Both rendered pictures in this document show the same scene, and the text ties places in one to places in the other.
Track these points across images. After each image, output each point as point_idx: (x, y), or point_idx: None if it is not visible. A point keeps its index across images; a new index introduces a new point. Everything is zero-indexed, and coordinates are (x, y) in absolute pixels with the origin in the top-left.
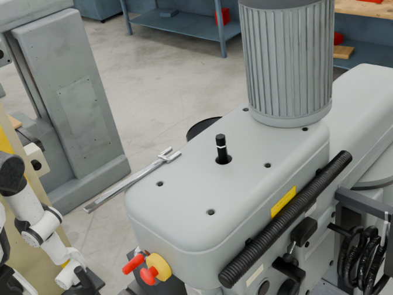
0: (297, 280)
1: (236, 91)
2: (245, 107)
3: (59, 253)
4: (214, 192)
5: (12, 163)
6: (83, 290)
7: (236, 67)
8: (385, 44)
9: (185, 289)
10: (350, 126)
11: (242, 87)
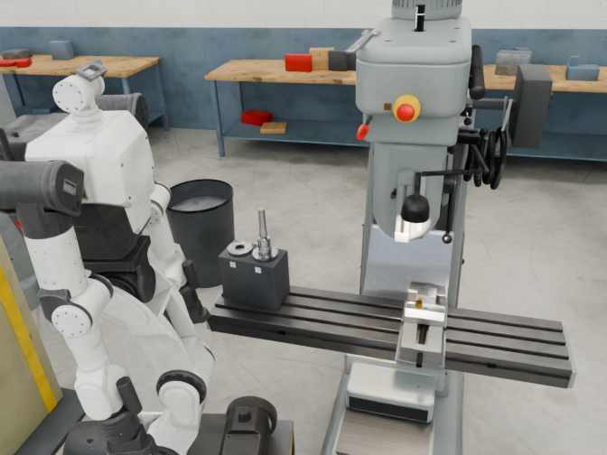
0: (476, 142)
1: (172, 179)
2: (391, 18)
3: (168, 241)
4: (439, 37)
5: (142, 103)
6: (191, 293)
7: (159, 157)
8: (312, 119)
9: (289, 281)
10: None
11: (176, 174)
